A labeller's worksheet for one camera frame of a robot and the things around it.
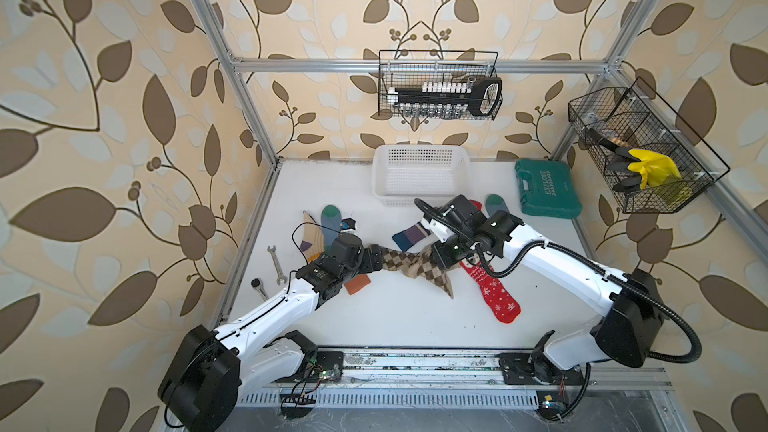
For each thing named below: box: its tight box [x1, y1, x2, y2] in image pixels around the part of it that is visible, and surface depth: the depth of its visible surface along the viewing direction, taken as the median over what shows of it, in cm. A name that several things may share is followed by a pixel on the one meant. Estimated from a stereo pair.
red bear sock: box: [460, 259, 521, 323], surface depth 87 cm
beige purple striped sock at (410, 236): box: [392, 223, 432, 252], surface depth 101 cm
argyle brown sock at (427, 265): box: [402, 244, 455, 299], surface depth 79 cm
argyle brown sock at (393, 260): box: [381, 248, 419, 271], surface depth 96 cm
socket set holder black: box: [388, 77, 503, 119], surface depth 86 cm
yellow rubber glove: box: [627, 149, 682, 189], surface depth 68 cm
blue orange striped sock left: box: [320, 204, 342, 256], surface depth 106 cm
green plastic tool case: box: [515, 159, 583, 219], surface depth 107 cm
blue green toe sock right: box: [485, 193, 510, 217], surface depth 109 cm
